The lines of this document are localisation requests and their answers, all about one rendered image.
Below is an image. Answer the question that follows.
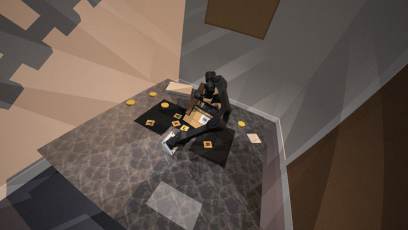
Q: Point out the beige flat slab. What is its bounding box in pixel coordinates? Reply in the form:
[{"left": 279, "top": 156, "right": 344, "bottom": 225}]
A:
[{"left": 247, "top": 133, "right": 261, "bottom": 144}]

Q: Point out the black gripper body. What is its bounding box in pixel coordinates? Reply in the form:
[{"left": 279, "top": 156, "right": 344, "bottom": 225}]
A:
[{"left": 194, "top": 89, "right": 221, "bottom": 103}]

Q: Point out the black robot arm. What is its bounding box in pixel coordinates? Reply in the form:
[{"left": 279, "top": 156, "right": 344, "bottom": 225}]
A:
[{"left": 165, "top": 71, "right": 232, "bottom": 150}]

